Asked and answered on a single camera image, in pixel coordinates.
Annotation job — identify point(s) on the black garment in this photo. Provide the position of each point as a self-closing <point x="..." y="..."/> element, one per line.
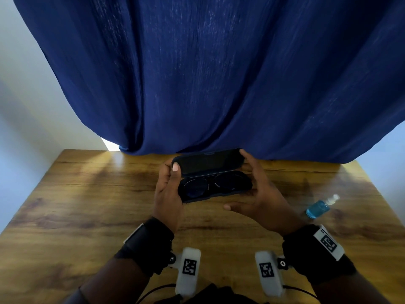
<point x="218" y="296"/>

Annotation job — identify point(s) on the black left wristband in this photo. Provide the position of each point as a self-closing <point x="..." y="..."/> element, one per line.
<point x="152" y="246"/>

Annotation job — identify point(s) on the person's left forearm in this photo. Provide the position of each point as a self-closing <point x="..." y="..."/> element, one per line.
<point x="117" y="284"/>

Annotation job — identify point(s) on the person's left hand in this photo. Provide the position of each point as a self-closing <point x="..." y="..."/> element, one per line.
<point x="167" y="202"/>

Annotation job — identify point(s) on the person's right forearm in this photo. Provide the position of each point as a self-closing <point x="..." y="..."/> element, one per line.
<point x="348" y="291"/>

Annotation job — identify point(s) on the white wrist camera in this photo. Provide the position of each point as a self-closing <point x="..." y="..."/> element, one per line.
<point x="269" y="272"/>
<point x="188" y="269"/>

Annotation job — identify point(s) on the white right wristband marker tag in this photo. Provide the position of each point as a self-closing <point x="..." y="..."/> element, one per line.
<point x="329" y="243"/>

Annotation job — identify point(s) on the white left wristband marker tag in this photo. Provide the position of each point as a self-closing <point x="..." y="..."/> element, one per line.
<point x="133" y="233"/>

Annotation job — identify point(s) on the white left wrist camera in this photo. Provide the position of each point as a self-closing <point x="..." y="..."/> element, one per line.
<point x="188" y="269"/>

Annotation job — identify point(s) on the person's right hand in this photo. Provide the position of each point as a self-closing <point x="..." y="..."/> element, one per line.
<point x="269" y="208"/>

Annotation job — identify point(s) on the black wristband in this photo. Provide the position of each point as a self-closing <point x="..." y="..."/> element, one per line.
<point x="307" y="259"/>
<point x="152" y="246"/>

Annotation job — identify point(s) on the black right wristband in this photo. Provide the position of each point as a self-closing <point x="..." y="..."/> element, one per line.
<point x="307" y="259"/>

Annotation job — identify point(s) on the white wristband marker tag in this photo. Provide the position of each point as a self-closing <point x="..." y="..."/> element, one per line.
<point x="329" y="243"/>
<point x="133" y="233"/>

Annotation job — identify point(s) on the round black-framed eyeglasses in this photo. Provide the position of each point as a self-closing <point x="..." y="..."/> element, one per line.
<point x="215" y="185"/>

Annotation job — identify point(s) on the blue spray bottle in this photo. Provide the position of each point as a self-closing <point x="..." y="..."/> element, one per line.
<point x="318" y="209"/>

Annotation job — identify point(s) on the dark blue glasses case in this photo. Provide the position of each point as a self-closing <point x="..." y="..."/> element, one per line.
<point x="205" y="163"/>

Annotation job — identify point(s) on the blue curtain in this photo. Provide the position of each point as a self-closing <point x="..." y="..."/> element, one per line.
<point x="221" y="75"/>

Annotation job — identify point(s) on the grey left sleeve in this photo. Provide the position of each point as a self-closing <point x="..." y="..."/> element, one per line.
<point x="74" y="297"/>

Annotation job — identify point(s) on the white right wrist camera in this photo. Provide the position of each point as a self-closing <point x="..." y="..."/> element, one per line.
<point x="269" y="272"/>

